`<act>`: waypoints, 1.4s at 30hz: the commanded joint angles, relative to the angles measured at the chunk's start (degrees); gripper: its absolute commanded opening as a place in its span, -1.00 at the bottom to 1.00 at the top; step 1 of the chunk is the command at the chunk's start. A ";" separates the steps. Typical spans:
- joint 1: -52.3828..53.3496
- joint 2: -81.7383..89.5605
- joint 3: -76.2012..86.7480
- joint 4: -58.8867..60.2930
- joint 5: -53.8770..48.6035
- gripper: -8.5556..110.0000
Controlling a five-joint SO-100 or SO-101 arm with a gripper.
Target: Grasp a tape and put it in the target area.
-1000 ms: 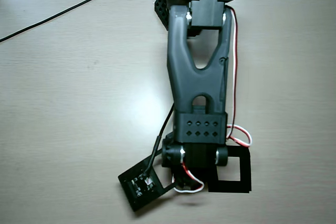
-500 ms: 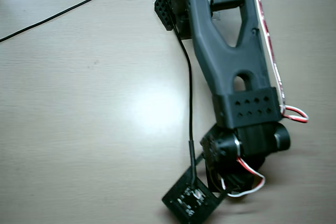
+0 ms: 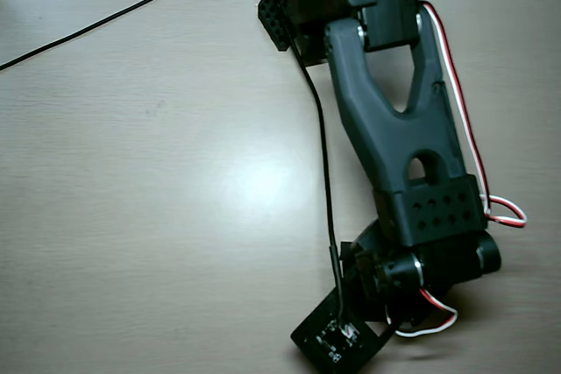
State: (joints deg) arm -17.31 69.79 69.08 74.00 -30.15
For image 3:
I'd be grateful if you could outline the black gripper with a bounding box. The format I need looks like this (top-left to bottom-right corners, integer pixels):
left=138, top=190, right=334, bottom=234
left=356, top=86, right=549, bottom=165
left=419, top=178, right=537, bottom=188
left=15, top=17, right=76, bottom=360
left=339, top=220, right=452, bottom=336

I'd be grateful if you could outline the black wrist camera board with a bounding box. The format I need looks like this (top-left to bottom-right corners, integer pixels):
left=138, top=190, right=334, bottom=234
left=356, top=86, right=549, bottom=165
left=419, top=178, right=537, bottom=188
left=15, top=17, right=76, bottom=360
left=291, top=288, right=395, bottom=374

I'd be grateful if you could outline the red white servo wire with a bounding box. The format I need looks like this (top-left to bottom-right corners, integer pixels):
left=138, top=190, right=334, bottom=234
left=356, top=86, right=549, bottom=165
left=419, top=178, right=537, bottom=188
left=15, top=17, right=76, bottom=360
left=385, top=286, right=459, bottom=339
left=418, top=0, right=528, bottom=229

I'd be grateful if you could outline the long black camera cable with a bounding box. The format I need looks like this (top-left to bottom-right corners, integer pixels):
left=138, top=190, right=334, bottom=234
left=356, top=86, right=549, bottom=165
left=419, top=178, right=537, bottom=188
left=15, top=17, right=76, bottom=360
left=0, top=0, right=348, bottom=321

